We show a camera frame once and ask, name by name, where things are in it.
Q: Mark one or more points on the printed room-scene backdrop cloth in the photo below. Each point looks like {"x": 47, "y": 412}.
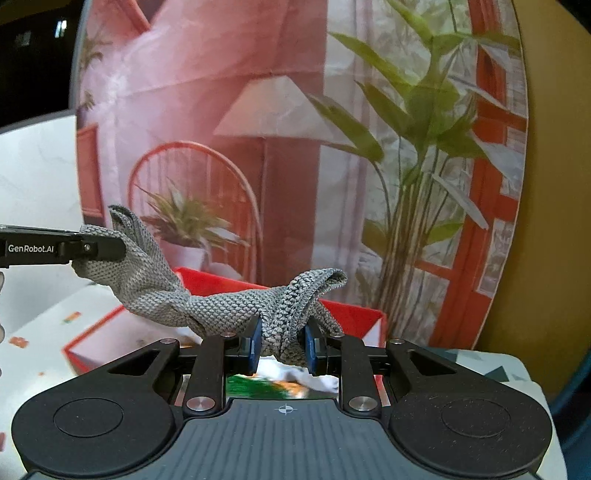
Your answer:
{"x": 300, "y": 138}

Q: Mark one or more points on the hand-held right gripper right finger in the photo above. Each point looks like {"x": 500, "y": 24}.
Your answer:
{"x": 311, "y": 350}

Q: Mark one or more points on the blue curved object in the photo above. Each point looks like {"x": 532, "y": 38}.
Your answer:
{"x": 575, "y": 392}

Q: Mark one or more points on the grey knitted cloth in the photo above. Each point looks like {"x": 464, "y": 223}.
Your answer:
{"x": 221, "y": 304}

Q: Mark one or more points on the white food-print table cover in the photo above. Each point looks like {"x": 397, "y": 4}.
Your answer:
{"x": 51, "y": 332}

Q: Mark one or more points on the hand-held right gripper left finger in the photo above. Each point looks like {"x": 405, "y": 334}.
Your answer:
{"x": 254, "y": 348}

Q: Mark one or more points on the green white printed cloth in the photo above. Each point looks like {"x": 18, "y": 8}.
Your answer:
{"x": 258, "y": 385}

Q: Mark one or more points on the red cardboard box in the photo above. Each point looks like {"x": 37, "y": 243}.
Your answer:
{"x": 358, "y": 323}

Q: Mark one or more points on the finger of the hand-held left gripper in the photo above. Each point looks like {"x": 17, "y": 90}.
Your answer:
{"x": 99, "y": 247}

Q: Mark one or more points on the geometric print mat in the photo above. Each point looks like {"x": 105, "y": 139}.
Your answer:
{"x": 480, "y": 364}

